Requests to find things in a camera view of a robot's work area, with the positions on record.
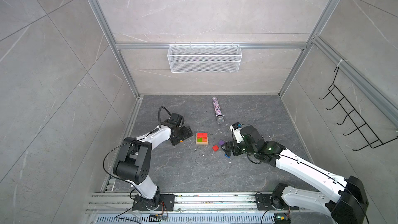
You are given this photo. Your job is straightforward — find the red long block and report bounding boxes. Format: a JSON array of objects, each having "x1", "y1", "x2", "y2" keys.
[{"x1": 197, "y1": 132, "x2": 208, "y2": 139}]

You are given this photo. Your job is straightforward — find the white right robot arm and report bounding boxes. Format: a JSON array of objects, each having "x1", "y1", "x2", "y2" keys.
[{"x1": 221, "y1": 122, "x2": 369, "y2": 224}]

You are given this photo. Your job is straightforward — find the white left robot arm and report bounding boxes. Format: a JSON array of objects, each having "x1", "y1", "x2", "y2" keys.
[{"x1": 113, "y1": 106, "x2": 193, "y2": 210}]

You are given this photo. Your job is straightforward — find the purple glitter microphone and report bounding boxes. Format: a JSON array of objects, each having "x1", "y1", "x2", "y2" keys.
[{"x1": 212, "y1": 97, "x2": 224, "y2": 124}]

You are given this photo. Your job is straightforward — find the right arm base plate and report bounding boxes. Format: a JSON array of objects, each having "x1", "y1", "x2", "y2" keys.
[{"x1": 254, "y1": 192, "x2": 299, "y2": 211}]

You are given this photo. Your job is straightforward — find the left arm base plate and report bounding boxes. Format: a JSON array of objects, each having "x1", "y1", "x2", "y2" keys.
[{"x1": 132, "y1": 194, "x2": 176, "y2": 211}]

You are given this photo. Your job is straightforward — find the white wire mesh basket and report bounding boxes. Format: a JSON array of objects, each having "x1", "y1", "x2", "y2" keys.
[{"x1": 167, "y1": 44, "x2": 243, "y2": 73}]

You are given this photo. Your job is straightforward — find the aluminium mounting rail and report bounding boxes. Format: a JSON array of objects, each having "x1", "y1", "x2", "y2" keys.
[{"x1": 84, "y1": 192, "x2": 333, "y2": 224}]

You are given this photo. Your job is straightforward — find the black wire hook rack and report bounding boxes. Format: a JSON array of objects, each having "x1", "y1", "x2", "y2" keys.
[{"x1": 319, "y1": 67, "x2": 398, "y2": 151}]

